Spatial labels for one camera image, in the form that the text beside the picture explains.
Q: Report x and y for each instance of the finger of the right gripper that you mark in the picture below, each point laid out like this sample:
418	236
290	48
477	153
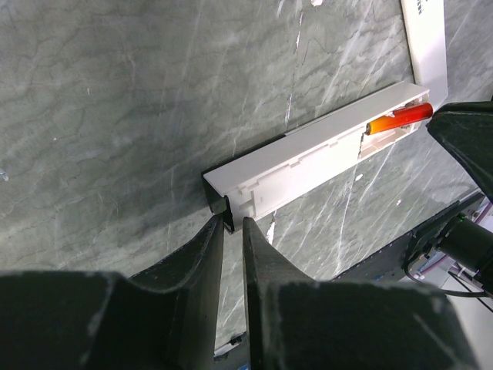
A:
464	130

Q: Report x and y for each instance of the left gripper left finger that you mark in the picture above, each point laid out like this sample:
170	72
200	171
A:
161	318

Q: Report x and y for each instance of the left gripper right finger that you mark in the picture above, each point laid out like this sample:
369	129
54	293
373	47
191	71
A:
295	322

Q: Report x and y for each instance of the red orange battery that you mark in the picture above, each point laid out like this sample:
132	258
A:
399	118

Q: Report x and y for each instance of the white remote battery cover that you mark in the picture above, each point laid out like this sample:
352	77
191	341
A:
424	24

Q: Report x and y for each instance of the white remote control body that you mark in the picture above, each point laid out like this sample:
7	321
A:
267	178

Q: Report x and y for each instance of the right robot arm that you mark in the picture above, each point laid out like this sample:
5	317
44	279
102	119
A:
467	243

